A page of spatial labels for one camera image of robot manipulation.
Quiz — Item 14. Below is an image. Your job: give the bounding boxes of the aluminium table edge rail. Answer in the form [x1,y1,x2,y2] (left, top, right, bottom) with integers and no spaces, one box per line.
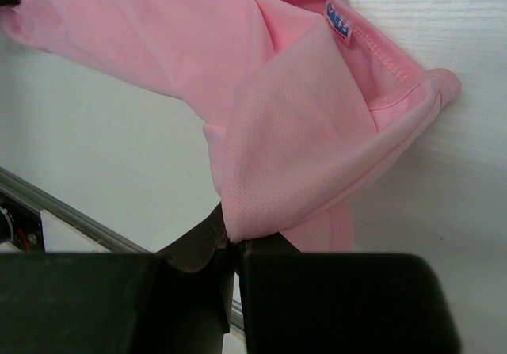
[1,169,245,336]

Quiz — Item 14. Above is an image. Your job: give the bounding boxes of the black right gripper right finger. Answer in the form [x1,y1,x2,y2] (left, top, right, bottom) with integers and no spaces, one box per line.
[233,233,300,275]

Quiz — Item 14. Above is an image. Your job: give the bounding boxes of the pink t-shirt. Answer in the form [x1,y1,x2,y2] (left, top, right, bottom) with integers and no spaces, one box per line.
[1,0,461,252]

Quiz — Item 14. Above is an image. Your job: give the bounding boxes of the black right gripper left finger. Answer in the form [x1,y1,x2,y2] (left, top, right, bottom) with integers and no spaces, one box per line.
[158,204,234,333]

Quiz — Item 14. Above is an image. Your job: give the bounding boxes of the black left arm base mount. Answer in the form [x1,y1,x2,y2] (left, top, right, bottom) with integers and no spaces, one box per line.
[1,195,45,252]

